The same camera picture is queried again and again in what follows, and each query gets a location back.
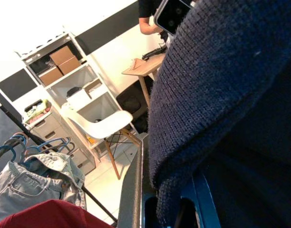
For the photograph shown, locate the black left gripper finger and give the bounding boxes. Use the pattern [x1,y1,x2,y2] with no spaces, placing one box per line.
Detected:
[116,139,146,228]

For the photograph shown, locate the blue plastic hanger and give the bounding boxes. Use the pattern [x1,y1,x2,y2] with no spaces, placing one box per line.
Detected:
[140,170,223,228]
[19,136,76,167]
[0,139,27,162]

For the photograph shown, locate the navy knit sweater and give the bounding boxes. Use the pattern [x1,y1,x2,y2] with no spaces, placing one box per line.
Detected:
[146,0,291,228]

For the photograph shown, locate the white shell chair wooden legs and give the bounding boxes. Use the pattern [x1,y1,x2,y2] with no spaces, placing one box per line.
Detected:
[61,104,143,181]

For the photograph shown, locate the black storage bin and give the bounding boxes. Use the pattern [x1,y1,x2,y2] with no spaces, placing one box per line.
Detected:
[116,77,155,133]

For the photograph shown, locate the red t-shirt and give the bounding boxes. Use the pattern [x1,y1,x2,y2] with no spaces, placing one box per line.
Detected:
[0,199,113,228]

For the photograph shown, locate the white shelf unit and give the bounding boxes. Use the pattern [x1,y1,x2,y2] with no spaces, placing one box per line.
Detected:
[14,25,139,167]

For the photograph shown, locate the light blue jeans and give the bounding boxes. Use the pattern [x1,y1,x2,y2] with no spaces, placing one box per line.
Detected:
[0,152,87,218]

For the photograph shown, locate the grey drawer cabinet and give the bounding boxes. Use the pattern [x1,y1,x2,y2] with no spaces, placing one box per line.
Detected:
[24,111,97,175]

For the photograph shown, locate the white box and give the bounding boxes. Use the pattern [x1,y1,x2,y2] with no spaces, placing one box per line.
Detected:
[66,89,93,111]

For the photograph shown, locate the small brown cardboard box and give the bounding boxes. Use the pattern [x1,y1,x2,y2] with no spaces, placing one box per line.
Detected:
[84,79,103,99]

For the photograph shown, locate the green packaged items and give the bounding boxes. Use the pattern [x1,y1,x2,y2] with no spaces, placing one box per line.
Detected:
[24,98,53,121]

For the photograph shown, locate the light wooden desk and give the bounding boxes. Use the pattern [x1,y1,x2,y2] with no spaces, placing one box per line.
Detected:
[121,52,166,109]

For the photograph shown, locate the black clothes rack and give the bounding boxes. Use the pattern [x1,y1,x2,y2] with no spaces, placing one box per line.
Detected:
[0,104,119,224]

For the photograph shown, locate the black gadget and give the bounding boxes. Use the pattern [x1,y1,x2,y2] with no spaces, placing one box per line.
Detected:
[142,46,167,60]

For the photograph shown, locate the black smartphone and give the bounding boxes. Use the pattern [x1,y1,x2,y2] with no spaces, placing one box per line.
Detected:
[154,0,193,34]

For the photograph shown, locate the person in black shirt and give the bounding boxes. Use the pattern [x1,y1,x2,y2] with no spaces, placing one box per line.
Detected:
[138,0,170,36]

